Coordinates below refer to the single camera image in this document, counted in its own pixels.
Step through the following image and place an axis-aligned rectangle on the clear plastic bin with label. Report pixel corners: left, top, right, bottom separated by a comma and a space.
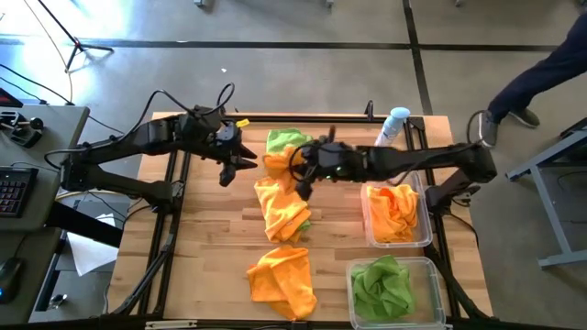
344, 255, 449, 330

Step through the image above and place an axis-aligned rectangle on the black aluminium rig frame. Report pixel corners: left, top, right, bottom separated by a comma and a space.
98, 112, 494, 330

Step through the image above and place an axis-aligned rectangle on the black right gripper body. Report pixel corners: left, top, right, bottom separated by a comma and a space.
296, 126, 357, 201

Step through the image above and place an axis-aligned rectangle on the black tripod stand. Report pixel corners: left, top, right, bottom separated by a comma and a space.
36, 0, 116, 73

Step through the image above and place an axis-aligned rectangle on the black jointed frame strut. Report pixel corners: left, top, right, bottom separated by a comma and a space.
112, 237, 178, 317
424, 247, 490, 320

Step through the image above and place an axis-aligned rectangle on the small silver object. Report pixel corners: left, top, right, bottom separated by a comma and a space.
49, 292, 70, 311

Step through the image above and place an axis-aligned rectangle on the white label strip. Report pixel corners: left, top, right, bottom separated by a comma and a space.
145, 319, 199, 330

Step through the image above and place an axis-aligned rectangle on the blue spray bottle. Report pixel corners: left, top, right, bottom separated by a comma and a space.
373, 106, 412, 148

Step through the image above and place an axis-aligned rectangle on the grey desk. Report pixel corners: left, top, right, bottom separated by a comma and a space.
0, 104, 91, 233
0, 227, 65, 325

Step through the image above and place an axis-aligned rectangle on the red black box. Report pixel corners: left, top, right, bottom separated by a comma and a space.
0, 86, 24, 109

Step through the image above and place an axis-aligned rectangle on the black keyboard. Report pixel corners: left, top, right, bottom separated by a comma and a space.
0, 165, 40, 219

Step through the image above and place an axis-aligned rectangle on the orange microfiber towel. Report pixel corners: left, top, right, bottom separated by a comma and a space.
253, 175, 314, 245
376, 186, 399, 205
246, 246, 318, 322
365, 182, 420, 245
262, 145, 306, 181

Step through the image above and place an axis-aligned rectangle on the grey metal table frame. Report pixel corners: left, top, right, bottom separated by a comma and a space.
505, 117, 587, 270

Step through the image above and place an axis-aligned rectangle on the white paper sheet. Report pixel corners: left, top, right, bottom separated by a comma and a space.
66, 214, 121, 277

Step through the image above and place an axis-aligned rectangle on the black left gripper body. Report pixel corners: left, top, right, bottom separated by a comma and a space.
213, 122, 244, 187

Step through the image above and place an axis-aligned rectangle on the black computer mouse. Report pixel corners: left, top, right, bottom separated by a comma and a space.
0, 256, 24, 306

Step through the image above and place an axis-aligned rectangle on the person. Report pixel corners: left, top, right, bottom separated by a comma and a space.
478, 13, 587, 149

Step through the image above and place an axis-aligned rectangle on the black clamp device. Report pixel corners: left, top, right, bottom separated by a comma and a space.
0, 109, 46, 149

